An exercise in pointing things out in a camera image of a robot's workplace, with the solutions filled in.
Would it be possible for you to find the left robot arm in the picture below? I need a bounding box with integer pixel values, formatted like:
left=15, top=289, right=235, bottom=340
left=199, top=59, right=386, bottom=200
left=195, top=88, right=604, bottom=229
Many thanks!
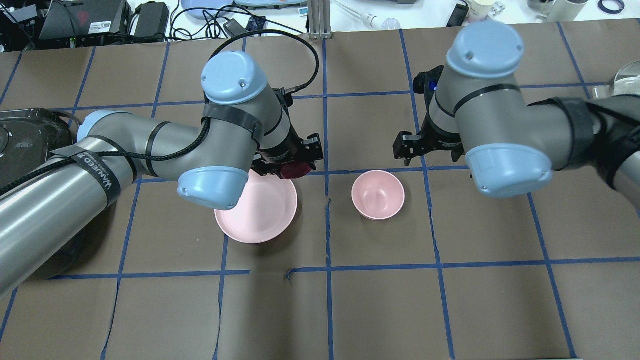
left=0, top=51, right=324, bottom=297

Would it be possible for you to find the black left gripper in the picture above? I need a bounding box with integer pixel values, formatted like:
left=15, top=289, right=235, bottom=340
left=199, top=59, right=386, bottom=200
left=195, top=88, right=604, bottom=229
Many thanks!
left=250, top=89, right=324, bottom=177

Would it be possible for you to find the red apple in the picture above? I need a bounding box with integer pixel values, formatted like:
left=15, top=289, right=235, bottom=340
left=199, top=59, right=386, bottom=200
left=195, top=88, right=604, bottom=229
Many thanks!
left=278, top=161, right=313, bottom=180

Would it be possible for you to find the light bulb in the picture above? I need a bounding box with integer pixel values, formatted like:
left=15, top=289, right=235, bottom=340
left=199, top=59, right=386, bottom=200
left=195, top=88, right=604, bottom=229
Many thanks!
left=359, top=13, right=402, bottom=31

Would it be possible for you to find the black computer box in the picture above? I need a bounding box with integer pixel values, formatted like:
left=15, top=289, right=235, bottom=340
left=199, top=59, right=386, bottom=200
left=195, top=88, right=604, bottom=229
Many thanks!
left=39, top=0, right=131, bottom=41

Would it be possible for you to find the white mug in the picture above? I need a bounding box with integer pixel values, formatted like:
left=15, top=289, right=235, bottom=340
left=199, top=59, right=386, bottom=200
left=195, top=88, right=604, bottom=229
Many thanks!
left=542, top=0, right=589, bottom=23

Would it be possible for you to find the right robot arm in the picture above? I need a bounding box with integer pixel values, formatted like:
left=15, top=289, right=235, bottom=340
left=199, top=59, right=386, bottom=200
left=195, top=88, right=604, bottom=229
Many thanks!
left=392, top=20, right=640, bottom=207

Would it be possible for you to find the steel pot with bun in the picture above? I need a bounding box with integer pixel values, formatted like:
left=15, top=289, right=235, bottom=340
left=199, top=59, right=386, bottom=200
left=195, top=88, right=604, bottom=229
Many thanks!
left=591, top=60, right=640, bottom=100

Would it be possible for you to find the pink plate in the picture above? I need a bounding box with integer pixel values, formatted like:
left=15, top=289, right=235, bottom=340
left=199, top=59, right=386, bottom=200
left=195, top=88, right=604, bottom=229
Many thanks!
left=214, top=171, right=298, bottom=245

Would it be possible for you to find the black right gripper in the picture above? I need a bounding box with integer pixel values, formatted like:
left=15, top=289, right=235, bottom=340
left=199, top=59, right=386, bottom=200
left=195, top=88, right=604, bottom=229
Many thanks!
left=392, top=64, right=466, bottom=167

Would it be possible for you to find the pink bowl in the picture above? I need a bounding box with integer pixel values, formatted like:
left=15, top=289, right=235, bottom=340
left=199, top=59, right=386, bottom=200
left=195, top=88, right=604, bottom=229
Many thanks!
left=350, top=170, right=406, bottom=221

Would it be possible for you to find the dark grey rice cooker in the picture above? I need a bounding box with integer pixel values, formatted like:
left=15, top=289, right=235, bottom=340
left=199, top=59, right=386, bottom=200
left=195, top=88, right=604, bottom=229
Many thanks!
left=0, top=108, right=83, bottom=195

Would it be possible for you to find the aluminium frame post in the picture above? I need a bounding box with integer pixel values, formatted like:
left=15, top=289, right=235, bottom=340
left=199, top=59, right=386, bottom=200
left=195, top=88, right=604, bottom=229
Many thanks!
left=307, top=0, right=333, bottom=40

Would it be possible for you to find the light blue plate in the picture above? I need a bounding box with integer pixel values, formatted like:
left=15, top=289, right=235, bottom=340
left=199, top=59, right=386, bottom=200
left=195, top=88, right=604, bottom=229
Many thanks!
left=180, top=0, right=234, bottom=20

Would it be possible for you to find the black power adapter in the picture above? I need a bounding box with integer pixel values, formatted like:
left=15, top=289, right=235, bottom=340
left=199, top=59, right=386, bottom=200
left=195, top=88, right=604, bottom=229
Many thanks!
left=131, top=1, right=169, bottom=43

